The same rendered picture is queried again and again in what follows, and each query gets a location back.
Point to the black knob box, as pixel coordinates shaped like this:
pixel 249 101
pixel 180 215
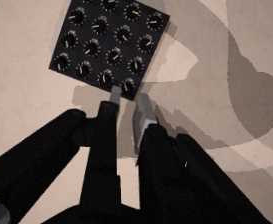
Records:
pixel 109 57

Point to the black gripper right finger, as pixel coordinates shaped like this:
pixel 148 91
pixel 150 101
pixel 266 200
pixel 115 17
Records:
pixel 160 177

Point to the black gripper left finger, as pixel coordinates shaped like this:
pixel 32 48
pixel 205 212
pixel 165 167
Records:
pixel 30 167

